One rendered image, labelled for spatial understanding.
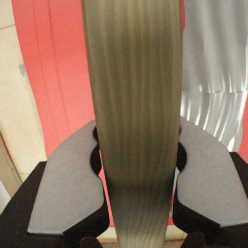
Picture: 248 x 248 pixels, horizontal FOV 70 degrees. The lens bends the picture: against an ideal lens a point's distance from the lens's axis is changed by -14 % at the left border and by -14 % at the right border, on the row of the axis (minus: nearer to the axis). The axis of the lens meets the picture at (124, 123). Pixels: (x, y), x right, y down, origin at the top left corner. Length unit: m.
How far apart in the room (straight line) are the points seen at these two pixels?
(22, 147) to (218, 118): 0.20
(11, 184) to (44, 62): 0.14
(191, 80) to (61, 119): 0.12
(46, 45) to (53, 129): 0.08
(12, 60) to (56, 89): 0.05
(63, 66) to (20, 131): 0.09
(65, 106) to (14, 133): 0.07
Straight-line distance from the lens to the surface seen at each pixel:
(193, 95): 0.18
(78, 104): 0.18
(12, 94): 0.20
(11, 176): 0.25
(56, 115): 0.19
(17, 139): 0.23
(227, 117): 0.20
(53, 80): 0.18
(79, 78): 0.17
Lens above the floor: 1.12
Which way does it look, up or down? 61 degrees down
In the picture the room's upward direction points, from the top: 178 degrees counter-clockwise
